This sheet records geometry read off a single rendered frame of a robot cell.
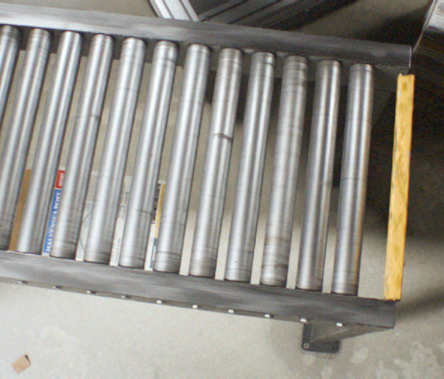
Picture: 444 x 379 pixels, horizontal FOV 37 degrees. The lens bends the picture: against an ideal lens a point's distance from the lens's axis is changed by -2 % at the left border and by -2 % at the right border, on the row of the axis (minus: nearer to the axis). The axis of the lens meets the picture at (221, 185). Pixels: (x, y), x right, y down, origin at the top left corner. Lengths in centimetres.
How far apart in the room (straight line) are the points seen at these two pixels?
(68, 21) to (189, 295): 60
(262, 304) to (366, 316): 19
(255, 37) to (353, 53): 19
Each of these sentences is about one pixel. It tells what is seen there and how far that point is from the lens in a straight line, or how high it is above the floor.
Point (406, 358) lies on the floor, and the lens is 206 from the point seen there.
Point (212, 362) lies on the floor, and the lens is 200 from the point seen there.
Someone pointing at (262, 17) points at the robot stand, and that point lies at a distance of 203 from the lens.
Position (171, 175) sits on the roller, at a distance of 125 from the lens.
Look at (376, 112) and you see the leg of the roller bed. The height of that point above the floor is 56.
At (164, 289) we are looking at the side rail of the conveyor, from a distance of 121.
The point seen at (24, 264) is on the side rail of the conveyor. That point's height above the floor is 80.
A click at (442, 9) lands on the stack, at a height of 57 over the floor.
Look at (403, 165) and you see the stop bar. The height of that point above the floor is 82.
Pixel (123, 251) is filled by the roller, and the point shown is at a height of 80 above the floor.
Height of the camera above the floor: 200
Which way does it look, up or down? 75 degrees down
